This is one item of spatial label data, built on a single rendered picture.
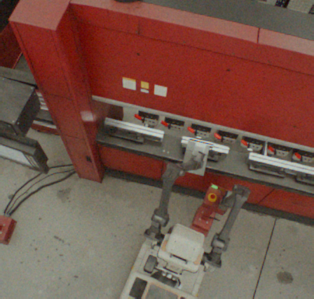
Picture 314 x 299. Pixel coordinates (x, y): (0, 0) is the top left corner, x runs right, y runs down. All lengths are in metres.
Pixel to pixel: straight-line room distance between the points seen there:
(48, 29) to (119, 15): 0.35
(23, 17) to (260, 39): 1.16
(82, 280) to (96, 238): 0.41
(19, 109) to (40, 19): 0.49
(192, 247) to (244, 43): 1.24
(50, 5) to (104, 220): 2.36
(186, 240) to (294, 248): 1.89
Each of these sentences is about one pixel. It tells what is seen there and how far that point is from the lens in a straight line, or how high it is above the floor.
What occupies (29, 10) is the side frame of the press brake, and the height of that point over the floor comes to 2.30.
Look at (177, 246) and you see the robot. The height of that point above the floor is 1.35.
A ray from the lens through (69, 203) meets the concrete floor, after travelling 3.83.
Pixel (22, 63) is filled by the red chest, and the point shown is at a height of 0.98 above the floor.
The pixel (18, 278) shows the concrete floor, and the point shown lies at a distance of 3.82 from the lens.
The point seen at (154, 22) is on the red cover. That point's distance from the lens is 1.87.
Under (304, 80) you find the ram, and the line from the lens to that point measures 2.08.
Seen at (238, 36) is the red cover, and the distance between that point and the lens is 1.84.
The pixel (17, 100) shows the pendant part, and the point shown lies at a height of 1.95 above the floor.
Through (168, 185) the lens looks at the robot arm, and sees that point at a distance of 2.22.
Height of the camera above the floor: 3.63
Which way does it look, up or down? 65 degrees down
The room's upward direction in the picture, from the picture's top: 6 degrees clockwise
